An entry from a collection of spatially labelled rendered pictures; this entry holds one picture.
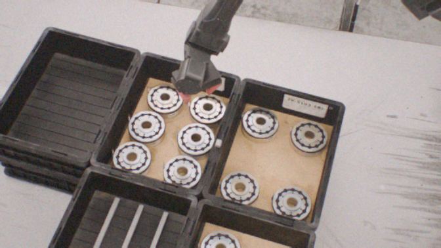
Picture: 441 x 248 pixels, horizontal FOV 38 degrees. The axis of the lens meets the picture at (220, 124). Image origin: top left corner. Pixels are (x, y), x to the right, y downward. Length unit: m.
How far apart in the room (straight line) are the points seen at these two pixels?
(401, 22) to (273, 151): 1.73
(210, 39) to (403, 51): 1.05
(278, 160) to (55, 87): 0.69
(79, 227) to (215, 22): 0.68
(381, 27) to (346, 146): 1.42
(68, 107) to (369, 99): 0.95
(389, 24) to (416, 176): 1.48
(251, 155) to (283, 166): 0.09
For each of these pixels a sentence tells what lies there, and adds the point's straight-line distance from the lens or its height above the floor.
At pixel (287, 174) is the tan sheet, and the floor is 0.83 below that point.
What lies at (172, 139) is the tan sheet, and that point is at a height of 0.83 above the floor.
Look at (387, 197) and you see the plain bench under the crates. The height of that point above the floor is 0.70.
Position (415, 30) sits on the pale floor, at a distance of 3.36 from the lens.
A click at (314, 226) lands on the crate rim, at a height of 0.93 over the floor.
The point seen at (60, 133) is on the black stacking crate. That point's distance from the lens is 1.83.
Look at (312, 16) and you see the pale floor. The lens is 3.28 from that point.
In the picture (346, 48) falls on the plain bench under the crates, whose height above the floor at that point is 0.70.
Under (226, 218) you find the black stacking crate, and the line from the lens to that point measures 1.61.
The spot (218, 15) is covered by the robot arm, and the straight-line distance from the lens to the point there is 1.29.
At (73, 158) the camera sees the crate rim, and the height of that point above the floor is 0.93.
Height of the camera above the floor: 2.34
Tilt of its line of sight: 56 degrees down
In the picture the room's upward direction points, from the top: 4 degrees clockwise
